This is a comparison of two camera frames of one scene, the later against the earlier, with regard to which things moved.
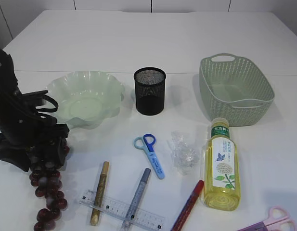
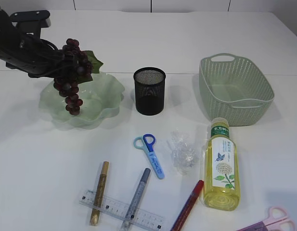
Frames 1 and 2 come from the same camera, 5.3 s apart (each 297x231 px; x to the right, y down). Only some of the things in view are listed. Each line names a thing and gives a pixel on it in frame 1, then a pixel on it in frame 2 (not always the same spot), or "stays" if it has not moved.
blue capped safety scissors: x=146 y=142 stays
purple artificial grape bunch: x=48 y=182 → x=79 y=66
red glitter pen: x=187 y=206 stays
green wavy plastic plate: x=86 y=97 stays
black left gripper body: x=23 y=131 → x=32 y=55
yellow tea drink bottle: x=222 y=187 stays
